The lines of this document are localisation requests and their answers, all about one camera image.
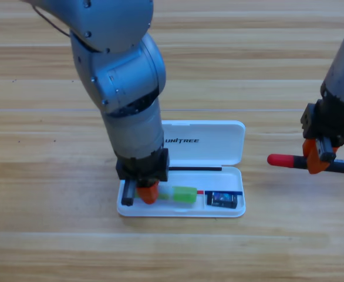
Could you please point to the green white highlighter pen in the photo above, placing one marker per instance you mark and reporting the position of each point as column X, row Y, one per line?
column 183, row 195

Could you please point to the white Unitree pencil case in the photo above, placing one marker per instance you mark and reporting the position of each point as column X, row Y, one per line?
column 207, row 147

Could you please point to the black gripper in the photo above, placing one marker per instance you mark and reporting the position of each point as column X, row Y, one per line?
column 330, row 123
column 144, row 167

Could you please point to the red black marker pen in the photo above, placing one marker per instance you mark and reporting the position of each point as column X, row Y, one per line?
column 283, row 160

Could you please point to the blue black eraser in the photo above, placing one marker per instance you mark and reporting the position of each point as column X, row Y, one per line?
column 222, row 199

